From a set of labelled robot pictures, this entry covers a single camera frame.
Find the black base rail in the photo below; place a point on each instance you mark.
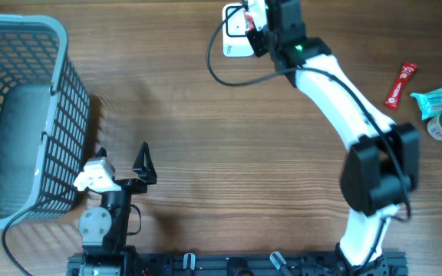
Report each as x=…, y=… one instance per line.
x=307, y=263

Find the white barcode scanner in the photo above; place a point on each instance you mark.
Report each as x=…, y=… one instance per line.
x=235, y=42

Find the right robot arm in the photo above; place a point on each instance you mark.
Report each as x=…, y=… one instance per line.
x=381, y=167

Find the mint toilet wipes pack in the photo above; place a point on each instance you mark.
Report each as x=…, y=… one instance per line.
x=430, y=104

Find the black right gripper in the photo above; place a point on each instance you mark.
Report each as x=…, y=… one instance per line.
x=257, y=45

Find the grey plastic laundry basket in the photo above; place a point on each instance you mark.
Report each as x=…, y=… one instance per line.
x=44, y=115

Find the red coffee stick sachet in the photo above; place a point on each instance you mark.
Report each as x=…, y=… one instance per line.
x=393, y=98

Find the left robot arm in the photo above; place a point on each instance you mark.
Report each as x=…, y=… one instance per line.
x=104, y=229

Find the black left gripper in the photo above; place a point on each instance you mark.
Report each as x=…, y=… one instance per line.
x=145, y=173

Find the red tissue pack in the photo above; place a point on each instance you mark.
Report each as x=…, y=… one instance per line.
x=250, y=25

